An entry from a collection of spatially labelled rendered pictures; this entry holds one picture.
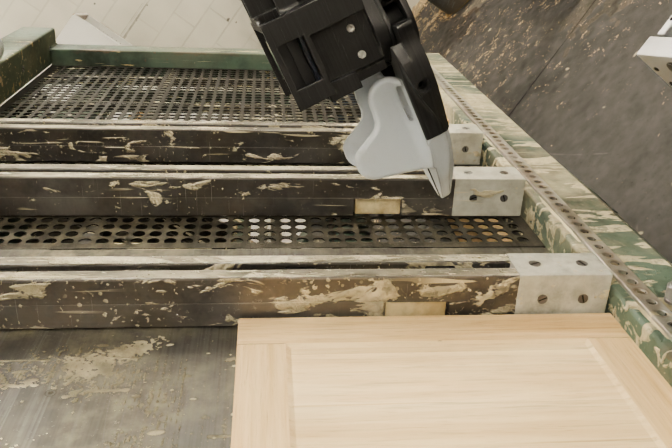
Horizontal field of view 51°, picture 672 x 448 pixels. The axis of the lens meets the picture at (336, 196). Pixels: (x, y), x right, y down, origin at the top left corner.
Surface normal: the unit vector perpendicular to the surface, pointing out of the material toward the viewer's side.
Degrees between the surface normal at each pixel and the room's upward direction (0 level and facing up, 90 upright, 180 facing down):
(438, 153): 110
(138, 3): 90
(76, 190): 90
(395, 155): 92
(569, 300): 90
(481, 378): 54
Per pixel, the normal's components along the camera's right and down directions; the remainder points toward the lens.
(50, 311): 0.09, 0.39
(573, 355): 0.04, -0.92
